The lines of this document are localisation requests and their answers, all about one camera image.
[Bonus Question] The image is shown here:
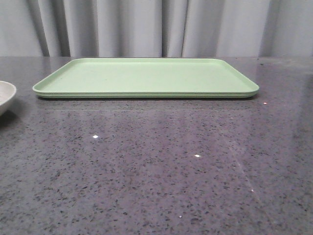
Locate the speckled white plate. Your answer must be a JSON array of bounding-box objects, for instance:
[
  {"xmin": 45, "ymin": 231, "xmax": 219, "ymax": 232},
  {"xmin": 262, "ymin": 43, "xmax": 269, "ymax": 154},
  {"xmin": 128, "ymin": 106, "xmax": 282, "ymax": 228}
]
[{"xmin": 0, "ymin": 81, "xmax": 17, "ymax": 116}]

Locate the light green plastic tray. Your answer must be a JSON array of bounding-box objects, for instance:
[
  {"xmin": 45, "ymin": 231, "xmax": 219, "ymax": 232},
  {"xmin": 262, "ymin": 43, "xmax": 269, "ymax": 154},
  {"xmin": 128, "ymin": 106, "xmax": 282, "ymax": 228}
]
[{"xmin": 33, "ymin": 58, "xmax": 259, "ymax": 98}]

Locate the grey curtain backdrop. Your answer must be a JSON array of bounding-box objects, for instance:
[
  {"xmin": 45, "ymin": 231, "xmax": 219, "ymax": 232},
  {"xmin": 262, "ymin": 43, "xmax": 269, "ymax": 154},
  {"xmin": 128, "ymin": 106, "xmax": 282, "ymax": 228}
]
[{"xmin": 0, "ymin": 0, "xmax": 313, "ymax": 58}]

